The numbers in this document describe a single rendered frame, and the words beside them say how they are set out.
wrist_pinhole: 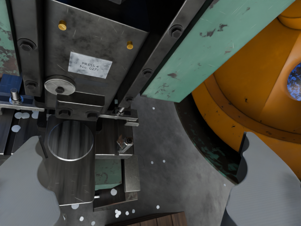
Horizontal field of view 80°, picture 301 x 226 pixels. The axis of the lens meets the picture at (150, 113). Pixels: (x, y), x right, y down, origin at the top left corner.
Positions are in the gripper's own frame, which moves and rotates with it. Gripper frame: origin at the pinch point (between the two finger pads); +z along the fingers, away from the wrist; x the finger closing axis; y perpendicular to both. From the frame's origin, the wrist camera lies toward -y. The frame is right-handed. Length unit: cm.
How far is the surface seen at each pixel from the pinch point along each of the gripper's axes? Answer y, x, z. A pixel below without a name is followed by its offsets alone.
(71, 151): 26.9, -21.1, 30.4
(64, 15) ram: -7.2, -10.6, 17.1
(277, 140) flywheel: 13.6, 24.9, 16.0
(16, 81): 12, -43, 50
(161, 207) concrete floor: 119, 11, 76
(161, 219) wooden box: 89, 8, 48
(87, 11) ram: -7.7, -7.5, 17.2
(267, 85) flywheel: 6.5, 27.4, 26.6
